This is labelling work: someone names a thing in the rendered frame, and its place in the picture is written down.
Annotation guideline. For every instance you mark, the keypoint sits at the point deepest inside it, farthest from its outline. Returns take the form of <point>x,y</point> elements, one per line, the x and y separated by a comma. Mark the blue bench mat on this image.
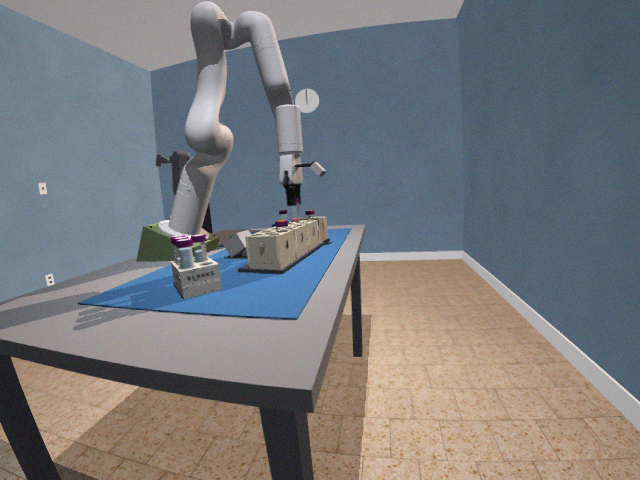
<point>250,295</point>

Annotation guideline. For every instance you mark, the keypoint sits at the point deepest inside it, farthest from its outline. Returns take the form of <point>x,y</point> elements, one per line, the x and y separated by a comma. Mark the white tube rack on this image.
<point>198,280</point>

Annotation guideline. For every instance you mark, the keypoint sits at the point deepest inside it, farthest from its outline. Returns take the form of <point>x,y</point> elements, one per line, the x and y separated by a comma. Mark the beige sloped box with green button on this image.
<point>236,245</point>

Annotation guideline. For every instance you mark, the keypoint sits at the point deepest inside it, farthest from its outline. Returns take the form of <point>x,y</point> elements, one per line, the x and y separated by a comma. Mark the beige block with holes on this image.
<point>322,227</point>
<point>271,250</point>
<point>312,232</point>
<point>300,239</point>

